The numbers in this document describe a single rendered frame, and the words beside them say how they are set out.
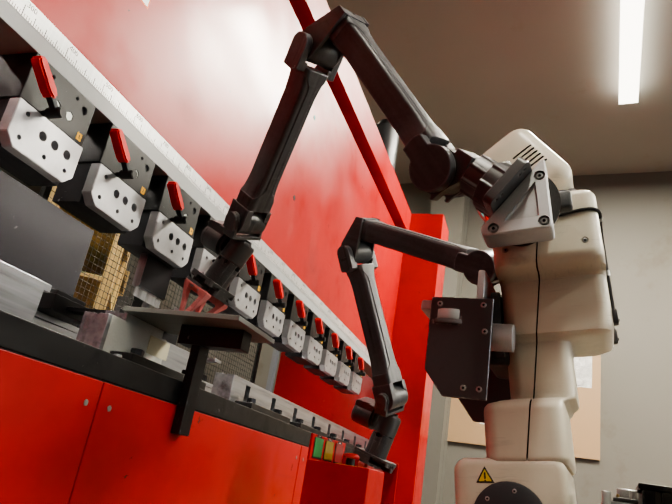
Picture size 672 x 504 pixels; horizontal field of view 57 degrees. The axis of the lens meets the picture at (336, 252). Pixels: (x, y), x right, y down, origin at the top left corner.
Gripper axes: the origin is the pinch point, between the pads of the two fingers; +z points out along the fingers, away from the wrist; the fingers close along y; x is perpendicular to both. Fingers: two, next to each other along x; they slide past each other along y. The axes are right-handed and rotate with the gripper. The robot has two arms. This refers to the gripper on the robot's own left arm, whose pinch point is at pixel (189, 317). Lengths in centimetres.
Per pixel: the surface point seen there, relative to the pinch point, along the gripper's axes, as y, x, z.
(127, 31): 34, -27, -39
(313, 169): -65, -41, -60
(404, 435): -214, 3, 0
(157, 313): 10.0, 0.4, 2.3
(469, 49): -227, -105, -231
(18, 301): 37.0, -2.4, 11.1
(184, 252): -1.6, -12.8, -10.6
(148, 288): 3.0, -11.0, 0.2
